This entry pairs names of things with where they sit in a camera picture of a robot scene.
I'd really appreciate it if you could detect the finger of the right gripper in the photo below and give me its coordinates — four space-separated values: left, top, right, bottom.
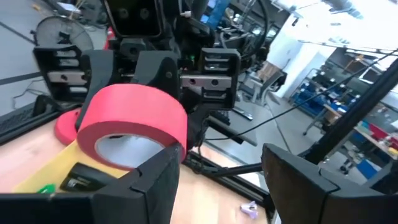
131 51 206 150
75 49 115 131

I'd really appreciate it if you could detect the red tape roll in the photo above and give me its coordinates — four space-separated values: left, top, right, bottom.
76 83 188 172

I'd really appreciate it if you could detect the red storage bin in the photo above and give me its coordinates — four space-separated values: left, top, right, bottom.
368 123 389 141

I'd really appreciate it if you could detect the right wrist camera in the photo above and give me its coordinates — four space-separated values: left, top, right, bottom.
103 0 166 39

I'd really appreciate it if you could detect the black stapler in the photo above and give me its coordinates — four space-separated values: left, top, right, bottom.
58 162 118 193

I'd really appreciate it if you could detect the wooden workbench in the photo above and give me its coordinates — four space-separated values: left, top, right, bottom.
303 102 398 175

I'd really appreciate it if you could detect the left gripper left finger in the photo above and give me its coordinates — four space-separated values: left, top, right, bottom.
0 142 183 224

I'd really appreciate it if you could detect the green staple remover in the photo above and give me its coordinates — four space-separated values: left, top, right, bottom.
37 184 57 194

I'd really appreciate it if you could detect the yellow translucent plastic bin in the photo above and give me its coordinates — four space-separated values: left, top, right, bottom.
12 139 139 194

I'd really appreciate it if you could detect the grey office chair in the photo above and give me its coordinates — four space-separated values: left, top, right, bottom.
239 68 289 105

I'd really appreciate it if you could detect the black floor fan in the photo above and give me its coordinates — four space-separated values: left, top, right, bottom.
30 14 95 52

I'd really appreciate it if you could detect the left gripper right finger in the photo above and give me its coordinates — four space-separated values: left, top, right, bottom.
262 142 398 224

